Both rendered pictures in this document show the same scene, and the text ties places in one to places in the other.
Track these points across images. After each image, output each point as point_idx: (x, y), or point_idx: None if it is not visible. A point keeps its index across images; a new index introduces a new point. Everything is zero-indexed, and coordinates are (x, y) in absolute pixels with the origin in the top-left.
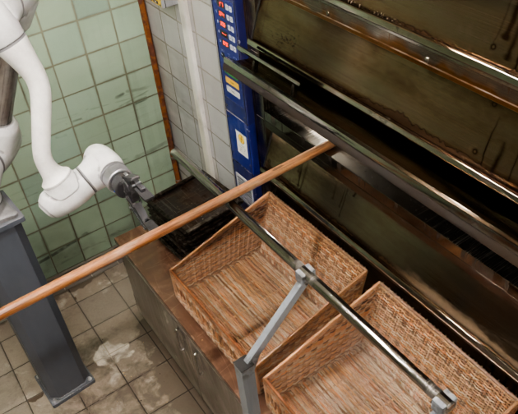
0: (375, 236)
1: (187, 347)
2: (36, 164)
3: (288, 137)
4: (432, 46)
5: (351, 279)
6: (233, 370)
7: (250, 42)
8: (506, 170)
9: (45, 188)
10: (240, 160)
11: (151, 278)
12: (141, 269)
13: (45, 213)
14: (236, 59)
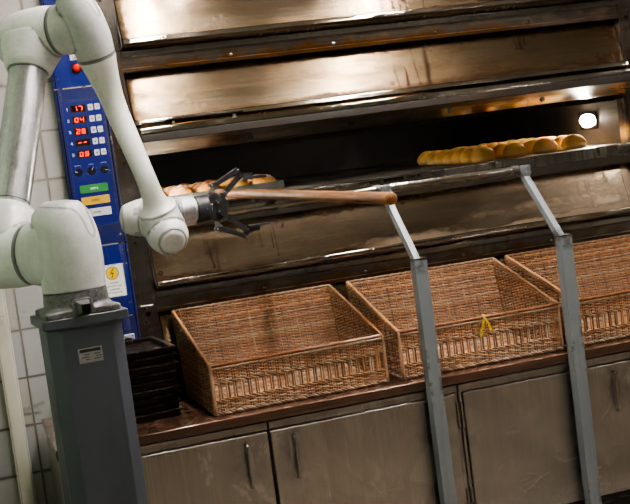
0: (323, 240)
1: (266, 461)
2: (153, 184)
3: None
4: (351, 18)
5: (321, 307)
6: (351, 391)
7: (140, 122)
8: (415, 80)
9: (169, 210)
10: None
11: (167, 428)
12: (144, 434)
13: (182, 237)
14: (106, 162)
